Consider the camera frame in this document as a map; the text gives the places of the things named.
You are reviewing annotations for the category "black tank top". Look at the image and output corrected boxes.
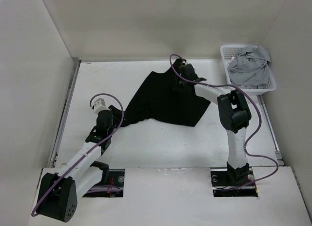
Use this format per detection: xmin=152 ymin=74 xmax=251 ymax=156
xmin=121 ymin=68 xmax=211 ymax=127

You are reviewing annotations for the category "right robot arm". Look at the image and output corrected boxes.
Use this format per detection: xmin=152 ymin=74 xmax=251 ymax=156
xmin=171 ymin=61 xmax=253 ymax=189

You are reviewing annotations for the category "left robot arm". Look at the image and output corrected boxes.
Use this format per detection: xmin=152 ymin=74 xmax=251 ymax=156
xmin=31 ymin=103 xmax=123 ymax=223

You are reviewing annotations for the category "grey tank tops pile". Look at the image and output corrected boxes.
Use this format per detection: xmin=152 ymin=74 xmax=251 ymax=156
xmin=227 ymin=45 xmax=271 ymax=89

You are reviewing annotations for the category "white plastic laundry basket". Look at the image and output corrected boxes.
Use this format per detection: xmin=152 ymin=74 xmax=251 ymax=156
xmin=220 ymin=45 xmax=277 ymax=96

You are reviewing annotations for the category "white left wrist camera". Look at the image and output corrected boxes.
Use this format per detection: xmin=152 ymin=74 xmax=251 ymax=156
xmin=91 ymin=98 xmax=108 ymax=114

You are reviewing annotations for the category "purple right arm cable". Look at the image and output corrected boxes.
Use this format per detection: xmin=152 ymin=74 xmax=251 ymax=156
xmin=169 ymin=54 xmax=280 ymax=187

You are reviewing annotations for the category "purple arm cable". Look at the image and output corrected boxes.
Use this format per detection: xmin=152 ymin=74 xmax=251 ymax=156
xmin=169 ymin=54 xmax=280 ymax=187
xmin=31 ymin=93 xmax=125 ymax=217

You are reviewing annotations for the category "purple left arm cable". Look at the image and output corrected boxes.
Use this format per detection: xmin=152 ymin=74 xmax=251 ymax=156
xmin=31 ymin=93 xmax=125 ymax=217

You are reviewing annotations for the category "left aluminium frame rail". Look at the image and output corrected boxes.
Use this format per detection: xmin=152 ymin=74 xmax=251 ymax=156
xmin=47 ymin=57 xmax=81 ymax=167

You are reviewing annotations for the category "aluminium frame rail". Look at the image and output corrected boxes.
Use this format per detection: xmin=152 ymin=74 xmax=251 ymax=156
xmin=257 ymin=95 xmax=285 ymax=166
xmin=47 ymin=57 xmax=81 ymax=167

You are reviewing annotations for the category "right aluminium frame rail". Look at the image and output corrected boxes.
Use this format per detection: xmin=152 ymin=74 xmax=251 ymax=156
xmin=257 ymin=95 xmax=285 ymax=166

